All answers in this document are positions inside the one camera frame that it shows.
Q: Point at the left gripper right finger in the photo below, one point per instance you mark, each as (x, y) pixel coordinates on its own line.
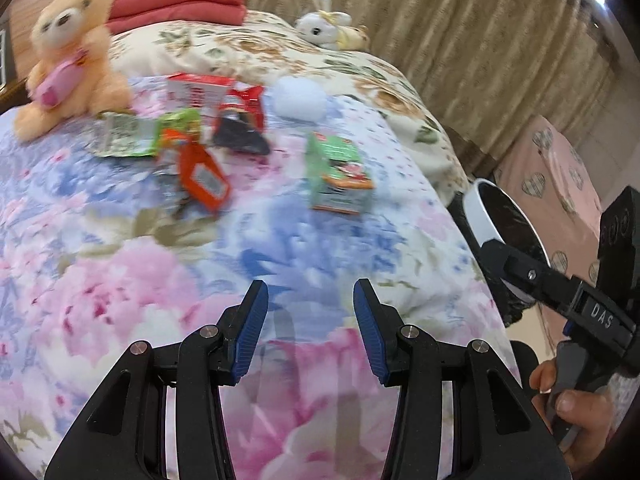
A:
(376, 330)

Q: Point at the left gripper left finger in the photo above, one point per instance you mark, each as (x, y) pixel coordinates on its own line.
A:
(245, 328)

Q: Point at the orange foil snack wrapper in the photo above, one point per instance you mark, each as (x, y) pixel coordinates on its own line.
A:
(180, 155)

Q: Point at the green juice carton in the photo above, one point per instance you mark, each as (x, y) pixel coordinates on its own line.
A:
(338, 179)

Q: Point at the white round trash bin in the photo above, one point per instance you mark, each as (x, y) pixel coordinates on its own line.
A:
(485, 212)

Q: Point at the person right hand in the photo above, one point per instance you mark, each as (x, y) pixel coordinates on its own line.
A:
(593, 413)

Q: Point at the pink heart covered furniture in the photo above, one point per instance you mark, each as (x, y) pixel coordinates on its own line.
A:
(546, 177)

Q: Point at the pink blue floral blanket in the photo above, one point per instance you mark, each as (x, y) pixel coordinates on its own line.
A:
(95, 255)

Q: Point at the red black snack wrapper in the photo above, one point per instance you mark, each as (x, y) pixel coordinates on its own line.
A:
(240, 122)

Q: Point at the green snack pouch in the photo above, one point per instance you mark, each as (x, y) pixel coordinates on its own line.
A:
(124, 135)

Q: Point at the white foam ball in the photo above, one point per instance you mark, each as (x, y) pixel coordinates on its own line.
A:
(299, 98)

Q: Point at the red white milk carton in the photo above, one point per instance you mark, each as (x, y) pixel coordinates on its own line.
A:
(205, 92)

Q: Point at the beige floral quilt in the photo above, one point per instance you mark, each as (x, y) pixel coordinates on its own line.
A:
(265, 48)

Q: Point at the beige patterned curtain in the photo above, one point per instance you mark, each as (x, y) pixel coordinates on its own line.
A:
(485, 67)

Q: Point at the peach teddy bear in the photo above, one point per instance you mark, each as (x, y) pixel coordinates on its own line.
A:
(73, 75)

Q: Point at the small brown plush bear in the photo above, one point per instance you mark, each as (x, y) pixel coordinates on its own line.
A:
(352, 38)

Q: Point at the white plush rabbit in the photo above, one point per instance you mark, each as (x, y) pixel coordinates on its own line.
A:
(323, 28)

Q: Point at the red folded blanket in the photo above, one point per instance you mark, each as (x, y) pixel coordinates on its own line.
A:
(130, 14)

